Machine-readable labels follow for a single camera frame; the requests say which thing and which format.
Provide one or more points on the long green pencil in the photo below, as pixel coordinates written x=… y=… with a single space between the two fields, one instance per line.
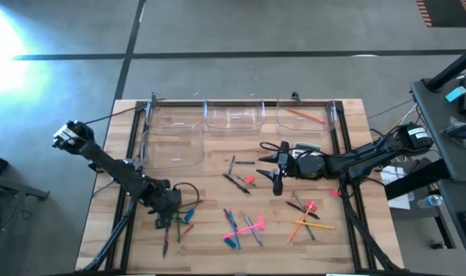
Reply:
x=178 y=234

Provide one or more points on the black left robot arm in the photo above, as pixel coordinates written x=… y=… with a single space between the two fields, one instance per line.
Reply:
x=114 y=168

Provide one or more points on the blue sticky note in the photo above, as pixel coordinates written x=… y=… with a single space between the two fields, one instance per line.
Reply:
x=456 y=94

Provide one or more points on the blue eraser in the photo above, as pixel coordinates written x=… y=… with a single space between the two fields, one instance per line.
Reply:
x=230 y=243
x=189 y=215

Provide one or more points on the dark purple pen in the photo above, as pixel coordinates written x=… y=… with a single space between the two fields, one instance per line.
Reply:
x=245 y=162

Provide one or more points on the clear purple pen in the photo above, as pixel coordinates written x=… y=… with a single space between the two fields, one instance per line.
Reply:
x=253 y=230

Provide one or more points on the clear water bottle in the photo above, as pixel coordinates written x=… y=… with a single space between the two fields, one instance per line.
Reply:
x=430 y=201

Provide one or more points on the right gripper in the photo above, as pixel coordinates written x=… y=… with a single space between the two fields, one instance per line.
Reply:
x=288 y=166

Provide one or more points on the red crayon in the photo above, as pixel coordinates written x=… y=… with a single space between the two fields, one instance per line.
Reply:
x=188 y=230

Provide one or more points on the grey side desk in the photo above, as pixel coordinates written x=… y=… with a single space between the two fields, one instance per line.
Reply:
x=453 y=214
x=440 y=153

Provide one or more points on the orange pencil pink eraser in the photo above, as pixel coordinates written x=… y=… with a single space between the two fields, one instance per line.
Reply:
x=306 y=116
x=296 y=230

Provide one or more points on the black pole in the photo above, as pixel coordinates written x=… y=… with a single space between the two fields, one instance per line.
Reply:
x=451 y=71

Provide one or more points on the grey table leg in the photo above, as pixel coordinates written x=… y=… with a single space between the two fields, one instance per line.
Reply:
x=22 y=189

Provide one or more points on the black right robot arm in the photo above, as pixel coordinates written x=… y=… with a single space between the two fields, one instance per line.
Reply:
x=355 y=161

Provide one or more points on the short green pencil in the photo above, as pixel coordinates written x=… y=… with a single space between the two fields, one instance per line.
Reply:
x=310 y=233

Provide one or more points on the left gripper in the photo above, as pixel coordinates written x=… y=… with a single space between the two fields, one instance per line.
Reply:
x=168 y=203

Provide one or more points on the red marker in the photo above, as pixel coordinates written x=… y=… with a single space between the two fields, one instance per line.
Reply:
x=229 y=210

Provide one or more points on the blue pen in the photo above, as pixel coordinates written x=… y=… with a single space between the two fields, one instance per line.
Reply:
x=231 y=165

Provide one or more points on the black pen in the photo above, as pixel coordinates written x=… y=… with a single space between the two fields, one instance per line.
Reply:
x=298 y=207
x=236 y=183

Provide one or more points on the clear plastic bin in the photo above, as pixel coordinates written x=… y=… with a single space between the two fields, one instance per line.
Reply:
x=233 y=115
x=179 y=119
x=171 y=153
x=330 y=111

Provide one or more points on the yellow pencil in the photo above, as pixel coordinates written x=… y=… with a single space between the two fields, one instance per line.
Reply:
x=317 y=225

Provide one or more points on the black clamp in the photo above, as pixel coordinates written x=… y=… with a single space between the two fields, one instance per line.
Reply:
x=295 y=96
x=153 y=97

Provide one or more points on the mat with striped edge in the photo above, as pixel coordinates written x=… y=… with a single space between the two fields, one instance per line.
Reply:
x=447 y=11

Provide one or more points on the white paper sheet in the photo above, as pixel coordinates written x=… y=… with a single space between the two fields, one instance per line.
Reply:
x=394 y=174

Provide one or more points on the black diagonal bar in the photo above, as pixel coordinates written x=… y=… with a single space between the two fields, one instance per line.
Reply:
x=417 y=180

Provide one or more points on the grey desk calculator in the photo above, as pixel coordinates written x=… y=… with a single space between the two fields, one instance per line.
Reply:
x=307 y=146

